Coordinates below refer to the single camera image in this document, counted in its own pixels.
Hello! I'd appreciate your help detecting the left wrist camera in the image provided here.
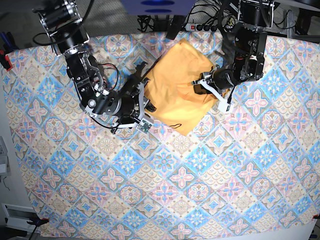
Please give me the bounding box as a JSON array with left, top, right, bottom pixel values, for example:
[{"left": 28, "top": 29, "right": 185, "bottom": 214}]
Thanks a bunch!
[{"left": 217, "top": 101, "right": 234, "bottom": 114}]

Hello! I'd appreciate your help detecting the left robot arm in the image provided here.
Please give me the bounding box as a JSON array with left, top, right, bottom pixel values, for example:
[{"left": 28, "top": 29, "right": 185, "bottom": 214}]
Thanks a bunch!
[{"left": 191, "top": 0, "right": 275, "bottom": 99}]

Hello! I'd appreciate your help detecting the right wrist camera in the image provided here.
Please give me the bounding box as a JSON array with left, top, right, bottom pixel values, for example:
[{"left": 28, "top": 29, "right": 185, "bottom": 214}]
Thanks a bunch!
[{"left": 136, "top": 119, "right": 153, "bottom": 134}]

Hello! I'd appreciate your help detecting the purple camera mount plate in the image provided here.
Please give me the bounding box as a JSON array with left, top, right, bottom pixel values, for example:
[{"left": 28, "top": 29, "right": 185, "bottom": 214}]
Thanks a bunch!
[{"left": 121, "top": 0, "right": 196, "bottom": 16}]

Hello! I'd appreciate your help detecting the red black clamp upper left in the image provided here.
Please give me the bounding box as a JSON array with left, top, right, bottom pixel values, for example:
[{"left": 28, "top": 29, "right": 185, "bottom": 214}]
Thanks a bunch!
[{"left": 0, "top": 49, "right": 13, "bottom": 72}]

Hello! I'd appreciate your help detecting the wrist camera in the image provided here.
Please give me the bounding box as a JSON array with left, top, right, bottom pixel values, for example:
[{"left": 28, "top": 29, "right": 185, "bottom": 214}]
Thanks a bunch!
[
  {"left": 136, "top": 119, "right": 153, "bottom": 134},
  {"left": 217, "top": 101, "right": 234, "bottom": 114}
]

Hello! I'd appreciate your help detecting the red black clamp lower left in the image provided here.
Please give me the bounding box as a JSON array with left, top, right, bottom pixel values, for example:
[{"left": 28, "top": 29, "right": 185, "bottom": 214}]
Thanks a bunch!
[{"left": 26, "top": 217, "right": 49, "bottom": 227}]

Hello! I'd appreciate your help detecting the black camera post clamp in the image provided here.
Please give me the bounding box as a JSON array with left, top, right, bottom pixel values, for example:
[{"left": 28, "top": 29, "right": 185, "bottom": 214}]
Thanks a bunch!
[{"left": 166, "top": 15, "right": 186, "bottom": 40}]

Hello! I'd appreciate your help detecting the black cable bundle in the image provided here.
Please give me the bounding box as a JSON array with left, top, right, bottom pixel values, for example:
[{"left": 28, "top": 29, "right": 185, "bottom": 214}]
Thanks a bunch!
[{"left": 136, "top": 15, "right": 156, "bottom": 33}]

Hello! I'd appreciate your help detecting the white power strip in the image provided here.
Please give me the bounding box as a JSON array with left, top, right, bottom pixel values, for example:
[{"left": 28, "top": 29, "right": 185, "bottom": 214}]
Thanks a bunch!
[{"left": 185, "top": 23, "right": 203, "bottom": 32}]

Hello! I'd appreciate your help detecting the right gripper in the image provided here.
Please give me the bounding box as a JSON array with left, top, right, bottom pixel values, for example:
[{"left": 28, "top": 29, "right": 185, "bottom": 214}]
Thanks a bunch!
[{"left": 111, "top": 78, "right": 157, "bottom": 133}]

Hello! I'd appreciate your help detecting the blue handled tool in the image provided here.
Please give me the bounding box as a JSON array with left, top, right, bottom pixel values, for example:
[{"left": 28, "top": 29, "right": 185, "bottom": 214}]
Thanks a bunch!
[{"left": 0, "top": 32, "right": 16, "bottom": 51}]

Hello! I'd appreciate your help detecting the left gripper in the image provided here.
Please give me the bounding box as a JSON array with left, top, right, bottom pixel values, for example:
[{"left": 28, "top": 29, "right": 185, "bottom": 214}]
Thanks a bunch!
[{"left": 191, "top": 65, "right": 237, "bottom": 103}]

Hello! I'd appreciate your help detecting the red black clamp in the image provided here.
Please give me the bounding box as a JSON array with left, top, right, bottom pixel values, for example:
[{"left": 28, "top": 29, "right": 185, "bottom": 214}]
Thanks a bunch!
[
  {"left": 0, "top": 49, "right": 13, "bottom": 72},
  {"left": 26, "top": 217, "right": 49, "bottom": 227}
]

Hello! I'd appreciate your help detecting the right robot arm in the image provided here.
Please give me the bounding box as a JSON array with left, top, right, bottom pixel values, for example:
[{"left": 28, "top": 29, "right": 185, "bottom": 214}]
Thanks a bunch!
[{"left": 33, "top": 0, "right": 156, "bottom": 134}]

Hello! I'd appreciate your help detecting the white rail bracket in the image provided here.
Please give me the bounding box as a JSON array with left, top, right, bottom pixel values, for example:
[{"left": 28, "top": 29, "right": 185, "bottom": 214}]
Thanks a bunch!
[{"left": 1, "top": 203, "right": 38, "bottom": 233}]

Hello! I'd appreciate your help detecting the patterned blue pink tablecloth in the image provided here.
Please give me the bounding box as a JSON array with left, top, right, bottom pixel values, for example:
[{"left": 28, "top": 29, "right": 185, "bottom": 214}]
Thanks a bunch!
[{"left": 0, "top": 36, "right": 320, "bottom": 240}]

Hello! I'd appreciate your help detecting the yellow T-shirt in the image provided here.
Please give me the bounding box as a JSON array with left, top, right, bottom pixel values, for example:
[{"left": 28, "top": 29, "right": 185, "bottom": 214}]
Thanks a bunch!
[{"left": 144, "top": 39, "right": 218, "bottom": 136}]

